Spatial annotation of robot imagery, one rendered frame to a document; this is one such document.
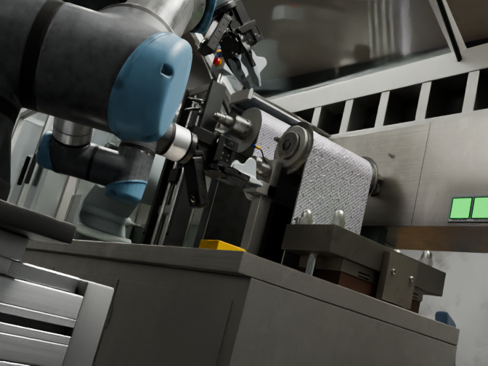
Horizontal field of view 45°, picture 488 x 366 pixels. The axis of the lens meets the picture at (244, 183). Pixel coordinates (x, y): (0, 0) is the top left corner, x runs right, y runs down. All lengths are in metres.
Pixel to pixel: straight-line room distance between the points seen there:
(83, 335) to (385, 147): 1.30
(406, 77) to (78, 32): 1.39
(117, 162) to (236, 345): 0.42
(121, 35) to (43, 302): 0.27
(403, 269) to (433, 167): 0.36
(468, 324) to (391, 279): 6.17
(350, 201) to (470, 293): 6.06
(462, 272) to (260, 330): 6.68
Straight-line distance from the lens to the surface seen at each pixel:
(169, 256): 1.26
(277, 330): 1.11
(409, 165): 1.71
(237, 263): 1.05
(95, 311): 0.65
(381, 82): 1.93
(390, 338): 1.33
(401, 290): 1.41
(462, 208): 1.55
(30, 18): 0.61
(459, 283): 7.68
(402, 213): 1.66
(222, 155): 1.31
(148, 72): 0.58
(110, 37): 0.60
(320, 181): 1.52
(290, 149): 1.52
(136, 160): 1.20
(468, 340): 7.51
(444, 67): 1.80
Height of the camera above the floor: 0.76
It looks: 14 degrees up
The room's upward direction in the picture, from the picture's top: 15 degrees clockwise
